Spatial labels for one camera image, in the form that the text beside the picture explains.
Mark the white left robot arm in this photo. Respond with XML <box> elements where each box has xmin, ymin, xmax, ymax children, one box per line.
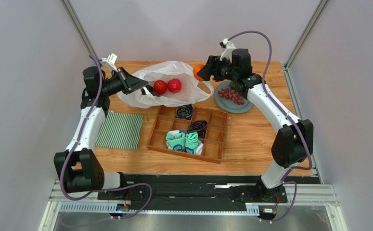
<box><xmin>53</xmin><ymin>66</ymin><xmax>148</xmax><ymax>193</ymax></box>

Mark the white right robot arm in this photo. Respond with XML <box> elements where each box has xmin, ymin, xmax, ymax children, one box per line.
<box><xmin>193</xmin><ymin>49</ymin><xmax>314</xmax><ymax>193</ymax></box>

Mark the right teal rolled sock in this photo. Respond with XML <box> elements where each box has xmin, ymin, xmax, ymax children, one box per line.
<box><xmin>185</xmin><ymin>132</ymin><xmax>204</xmax><ymax>155</ymax></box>

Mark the green striped cloth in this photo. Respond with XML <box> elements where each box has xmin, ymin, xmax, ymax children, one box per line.
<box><xmin>95</xmin><ymin>110</ymin><xmax>144</xmax><ymax>150</ymax></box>

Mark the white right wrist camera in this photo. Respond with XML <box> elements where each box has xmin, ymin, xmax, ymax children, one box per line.
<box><xmin>220</xmin><ymin>38</ymin><xmax>236</xmax><ymax>61</ymax></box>

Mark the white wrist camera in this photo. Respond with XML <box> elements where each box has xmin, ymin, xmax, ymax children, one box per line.
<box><xmin>220</xmin><ymin>38</ymin><xmax>236</xmax><ymax>61</ymax></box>
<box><xmin>101</xmin><ymin>53</ymin><xmax>117</xmax><ymax>72</ymax></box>

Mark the red grapes bunch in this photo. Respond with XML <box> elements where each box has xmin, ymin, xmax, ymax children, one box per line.
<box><xmin>218</xmin><ymin>88</ymin><xmax>244</xmax><ymax>105</ymax></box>

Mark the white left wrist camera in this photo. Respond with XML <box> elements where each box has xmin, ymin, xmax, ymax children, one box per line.
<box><xmin>101</xmin><ymin>53</ymin><xmax>117</xmax><ymax>72</ymax></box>

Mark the teal rolled sock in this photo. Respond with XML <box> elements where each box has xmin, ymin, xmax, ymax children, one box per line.
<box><xmin>185</xmin><ymin>132</ymin><xmax>204</xmax><ymax>155</ymax></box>
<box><xmin>166</xmin><ymin>130</ymin><xmax>187</xmax><ymax>152</ymax></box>

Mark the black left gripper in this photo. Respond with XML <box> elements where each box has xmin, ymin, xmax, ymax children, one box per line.
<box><xmin>100</xmin><ymin>67</ymin><xmax>148</xmax><ymax>97</ymax></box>

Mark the red pomegranate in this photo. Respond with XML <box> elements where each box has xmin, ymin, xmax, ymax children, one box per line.
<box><xmin>167</xmin><ymin>78</ymin><xmax>182</xmax><ymax>93</ymax></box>

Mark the red apple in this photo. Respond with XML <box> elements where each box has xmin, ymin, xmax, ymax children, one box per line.
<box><xmin>153</xmin><ymin>80</ymin><xmax>167</xmax><ymax>95</ymax></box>

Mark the black rolled cable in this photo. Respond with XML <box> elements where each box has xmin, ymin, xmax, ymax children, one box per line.
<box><xmin>187</xmin><ymin>119</ymin><xmax>208</xmax><ymax>139</ymax></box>

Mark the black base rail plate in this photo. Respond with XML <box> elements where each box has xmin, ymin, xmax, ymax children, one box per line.
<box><xmin>94</xmin><ymin>173</ymin><xmax>322</xmax><ymax>212</ymax></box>

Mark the small orange pumpkin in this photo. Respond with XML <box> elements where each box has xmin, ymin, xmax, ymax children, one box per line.
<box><xmin>193</xmin><ymin>64</ymin><xmax>205</xmax><ymax>82</ymax></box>

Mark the blue yellow rolled cable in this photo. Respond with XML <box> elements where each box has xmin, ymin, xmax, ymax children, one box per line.
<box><xmin>175</xmin><ymin>104</ymin><xmax>195</xmax><ymax>119</ymax></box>

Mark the wooden divided tray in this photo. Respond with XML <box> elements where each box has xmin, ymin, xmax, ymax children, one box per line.
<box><xmin>147</xmin><ymin>106</ymin><xmax>228</xmax><ymax>164</ymax></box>

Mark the left teal rolled sock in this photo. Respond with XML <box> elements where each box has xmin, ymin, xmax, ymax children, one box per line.
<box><xmin>166</xmin><ymin>130</ymin><xmax>187</xmax><ymax>152</ymax></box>

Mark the dark purple plum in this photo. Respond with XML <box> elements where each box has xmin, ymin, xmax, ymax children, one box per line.
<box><xmin>151</xmin><ymin>91</ymin><xmax>160</xmax><ymax>97</ymax></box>

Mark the white plastic bag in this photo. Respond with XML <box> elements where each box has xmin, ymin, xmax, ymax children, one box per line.
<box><xmin>117</xmin><ymin>61</ymin><xmax>214</xmax><ymax>108</ymax></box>

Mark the grey plate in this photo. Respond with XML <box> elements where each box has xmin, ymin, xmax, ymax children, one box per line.
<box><xmin>214</xmin><ymin>81</ymin><xmax>254</xmax><ymax>114</ymax></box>

